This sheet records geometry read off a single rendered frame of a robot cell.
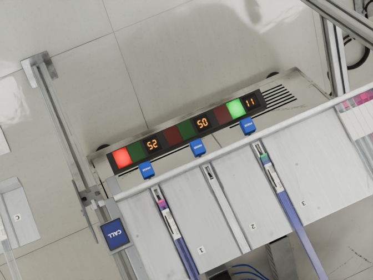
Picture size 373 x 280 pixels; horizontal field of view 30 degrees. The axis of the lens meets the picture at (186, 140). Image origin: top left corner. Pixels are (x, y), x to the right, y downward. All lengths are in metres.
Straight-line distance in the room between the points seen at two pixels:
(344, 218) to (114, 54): 0.79
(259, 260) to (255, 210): 0.39
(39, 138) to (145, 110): 0.33
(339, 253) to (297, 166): 0.51
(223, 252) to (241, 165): 0.17
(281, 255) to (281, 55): 0.76
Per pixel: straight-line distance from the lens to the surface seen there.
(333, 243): 1.82
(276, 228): 1.36
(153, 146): 1.39
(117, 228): 1.30
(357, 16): 1.75
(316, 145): 1.41
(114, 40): 1.99
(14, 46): 1.95
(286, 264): 1.72
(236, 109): 1.41
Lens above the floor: 1.79
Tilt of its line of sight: 54 degrees down
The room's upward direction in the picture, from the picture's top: 145 degrees clockwise
